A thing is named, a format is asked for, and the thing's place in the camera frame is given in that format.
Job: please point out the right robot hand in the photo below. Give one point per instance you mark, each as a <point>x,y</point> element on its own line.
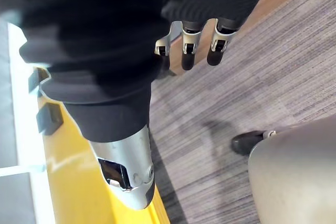
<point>99,37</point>

